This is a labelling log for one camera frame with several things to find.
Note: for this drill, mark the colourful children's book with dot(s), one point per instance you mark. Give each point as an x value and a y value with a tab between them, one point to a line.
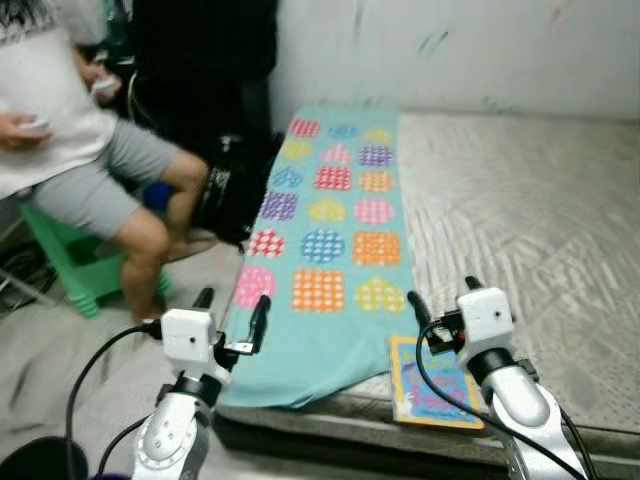
405	395

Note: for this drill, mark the teal blanket with dotted shapes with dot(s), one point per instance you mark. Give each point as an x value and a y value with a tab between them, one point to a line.
320	360

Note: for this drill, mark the grey quilted mattress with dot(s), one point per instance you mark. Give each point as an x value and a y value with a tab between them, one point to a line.
530	220

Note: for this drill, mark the black bag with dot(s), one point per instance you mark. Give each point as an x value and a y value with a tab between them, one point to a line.
235	190

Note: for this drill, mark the green plastic stool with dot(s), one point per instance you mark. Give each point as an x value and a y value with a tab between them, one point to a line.
75	265

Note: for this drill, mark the black round bin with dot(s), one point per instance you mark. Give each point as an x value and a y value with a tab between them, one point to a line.
40	462

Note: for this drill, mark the white handheld controller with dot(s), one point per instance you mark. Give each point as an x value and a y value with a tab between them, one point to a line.
106	87
35	125

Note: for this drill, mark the large black furniture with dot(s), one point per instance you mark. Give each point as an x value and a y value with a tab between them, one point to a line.
200	60

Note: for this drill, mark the person in grey shorts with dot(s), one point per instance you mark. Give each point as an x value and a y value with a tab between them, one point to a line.
50	110

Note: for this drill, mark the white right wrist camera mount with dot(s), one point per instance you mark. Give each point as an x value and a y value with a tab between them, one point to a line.
485	318

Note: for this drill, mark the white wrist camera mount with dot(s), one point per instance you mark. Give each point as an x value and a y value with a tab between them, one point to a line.
188	338
485	318

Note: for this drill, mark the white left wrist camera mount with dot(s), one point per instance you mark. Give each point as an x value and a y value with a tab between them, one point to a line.
188	338

